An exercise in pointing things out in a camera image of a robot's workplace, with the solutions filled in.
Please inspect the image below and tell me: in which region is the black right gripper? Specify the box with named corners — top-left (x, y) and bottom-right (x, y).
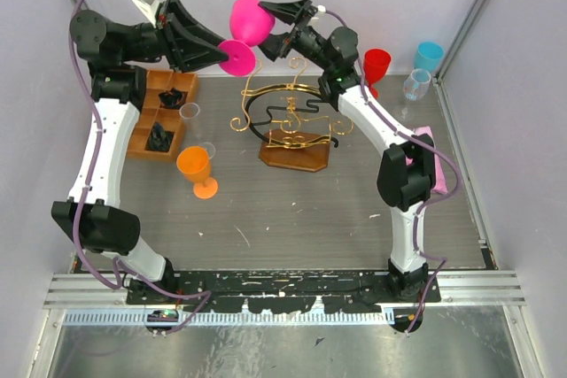
top-left (245, 0), bottom-right (333, 73)

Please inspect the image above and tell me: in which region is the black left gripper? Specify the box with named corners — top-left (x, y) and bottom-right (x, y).
top-left (120, 0), bottom-right (232, 73)

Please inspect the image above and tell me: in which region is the pink wine glass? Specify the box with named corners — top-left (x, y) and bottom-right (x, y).
top-left (219, 0), bottom-right (276, 76)

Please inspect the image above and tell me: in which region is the clear wine glass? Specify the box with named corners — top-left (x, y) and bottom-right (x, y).
top-left (394, 68), bottom-right (431, 121)
top-left (179, 103), bottom-right (216, 159)

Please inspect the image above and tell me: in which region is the red wine glass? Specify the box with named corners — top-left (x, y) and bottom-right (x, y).
top-left (363, 48), bottom-right (392, 99)

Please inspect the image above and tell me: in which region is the orange wine glass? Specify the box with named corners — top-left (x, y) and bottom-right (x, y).
top-left (176, 146), bottom-right (219, 199)

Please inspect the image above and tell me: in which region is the blue wine glass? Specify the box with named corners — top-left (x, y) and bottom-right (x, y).
top-left (414, 42), bottom-right (445, 73)

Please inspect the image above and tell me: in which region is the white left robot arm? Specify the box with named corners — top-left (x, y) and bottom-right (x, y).
top-left (51, 10), bottom-right (228, 304)

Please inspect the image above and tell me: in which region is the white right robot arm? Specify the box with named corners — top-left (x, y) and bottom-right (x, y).
top-left (157, 0), bottom-right (437, 302)

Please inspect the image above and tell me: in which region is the black orange rolled tie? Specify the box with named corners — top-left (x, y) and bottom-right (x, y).
top-left (158, 88), bottom-right (185, 110)

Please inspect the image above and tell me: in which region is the wooden compartment tray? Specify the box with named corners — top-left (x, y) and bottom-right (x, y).
top-left (127, 69), bottom-right (199, 162)

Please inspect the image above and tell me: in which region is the dark green rolled tie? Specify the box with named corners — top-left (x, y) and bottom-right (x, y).
top-left (147, 122), bottom-right (174, 152)

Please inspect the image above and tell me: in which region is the purple cartoon pouch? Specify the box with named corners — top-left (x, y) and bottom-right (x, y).
top-left (414, 124), bottom-right (449, 196)

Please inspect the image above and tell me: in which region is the gold wire glass rack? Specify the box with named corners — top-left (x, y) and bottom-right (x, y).
top-left (229, 57), bottom-right (354, 173)

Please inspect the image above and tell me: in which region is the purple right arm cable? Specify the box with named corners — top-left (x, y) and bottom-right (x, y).
top-left (316, 5), bottom-right (463, 335)

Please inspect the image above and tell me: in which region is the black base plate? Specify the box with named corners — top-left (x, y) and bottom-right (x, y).
top-left (125, 268), bottom-right (442, 314)

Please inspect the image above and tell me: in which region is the aluminium front rail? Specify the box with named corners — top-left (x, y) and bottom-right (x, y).
top-left (44, 270), bottom-right (525, 334)

